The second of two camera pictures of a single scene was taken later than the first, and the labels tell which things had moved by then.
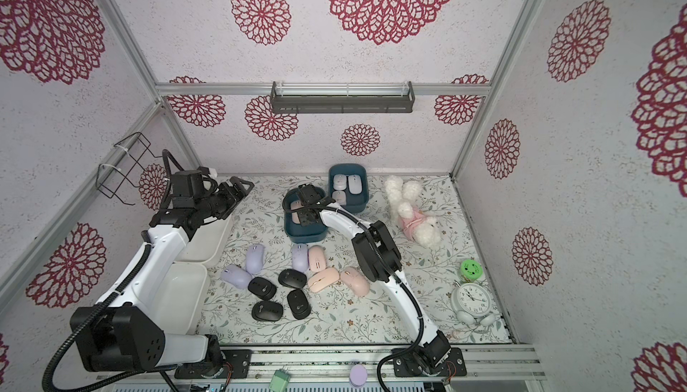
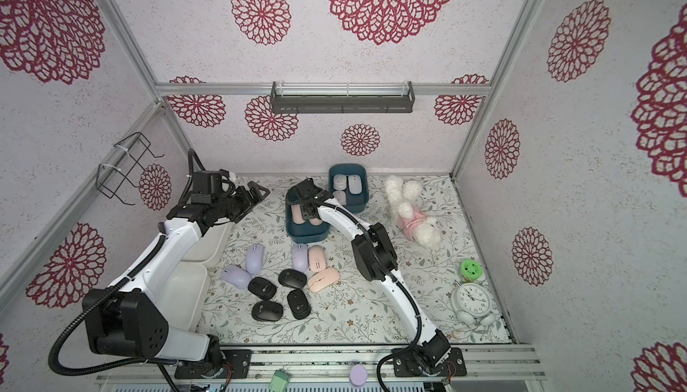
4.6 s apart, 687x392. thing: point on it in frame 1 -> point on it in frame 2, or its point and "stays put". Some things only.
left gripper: [233, 198] -> [248, 201]
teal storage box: [296, 231] stays put
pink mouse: [322, 279] stays put
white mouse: [355, 184] stays put
